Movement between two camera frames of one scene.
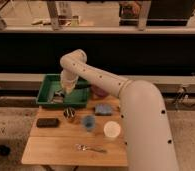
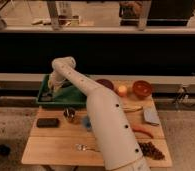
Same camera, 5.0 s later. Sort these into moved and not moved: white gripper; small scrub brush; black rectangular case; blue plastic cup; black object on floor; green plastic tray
Moved: small scrub brush; white gripper
Not moved: black rectangular case; black object on floor; green plastic tray; blue plastic cup
